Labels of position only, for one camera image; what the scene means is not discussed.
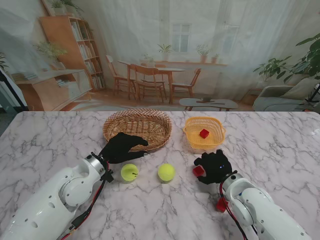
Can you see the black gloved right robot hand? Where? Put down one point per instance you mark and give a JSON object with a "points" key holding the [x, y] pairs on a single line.
{"points": [[216, 167]]}

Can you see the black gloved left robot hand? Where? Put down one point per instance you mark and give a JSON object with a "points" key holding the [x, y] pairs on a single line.
{"points": [[118, 150]]}

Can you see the red toy block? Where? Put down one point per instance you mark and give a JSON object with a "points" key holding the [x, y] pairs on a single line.
{"points": [[220, 206], [198, 171], [204, 133]]}

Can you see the yellow tennis ball black logo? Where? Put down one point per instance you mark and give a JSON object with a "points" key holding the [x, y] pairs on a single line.
{"points": [[128, 173]]}

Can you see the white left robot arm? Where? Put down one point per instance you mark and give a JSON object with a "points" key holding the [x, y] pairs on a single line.
{"points": [[50, 203]]}

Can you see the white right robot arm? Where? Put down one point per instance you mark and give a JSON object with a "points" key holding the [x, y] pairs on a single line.
{"points": [[257, 207]]}

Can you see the yellow plastic mesh basket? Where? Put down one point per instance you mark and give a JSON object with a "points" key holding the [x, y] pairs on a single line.
{"points": [[195, 140]]}

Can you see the woven wicker oval basket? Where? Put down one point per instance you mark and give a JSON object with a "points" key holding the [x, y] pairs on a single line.
{"points": [[150, 125]]}

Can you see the plain yellow tennis ball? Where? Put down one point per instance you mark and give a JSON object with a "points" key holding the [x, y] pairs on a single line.
{"points": [[166, 172]]}

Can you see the printed room scene backdrop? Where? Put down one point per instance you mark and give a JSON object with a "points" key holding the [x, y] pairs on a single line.
{"points": [[160, 50]]}

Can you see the black tripod stand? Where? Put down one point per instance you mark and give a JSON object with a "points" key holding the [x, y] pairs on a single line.
{"points": [[314, 93]]}

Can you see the black metal frame post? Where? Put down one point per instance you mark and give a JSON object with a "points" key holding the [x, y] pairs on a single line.
{"points": [[13, 91]]}

